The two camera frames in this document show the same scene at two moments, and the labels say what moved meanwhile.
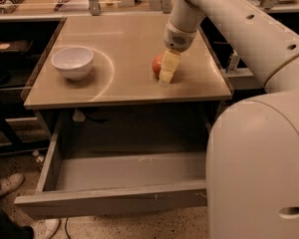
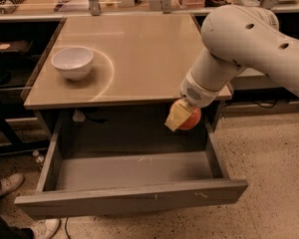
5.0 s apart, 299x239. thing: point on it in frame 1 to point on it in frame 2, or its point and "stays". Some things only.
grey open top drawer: [76, 184] stays
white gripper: [176, 39] to [198, 94]
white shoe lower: [45, 228] stays
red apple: [156, 64] to [192, 120]
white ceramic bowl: [73, 63] stays
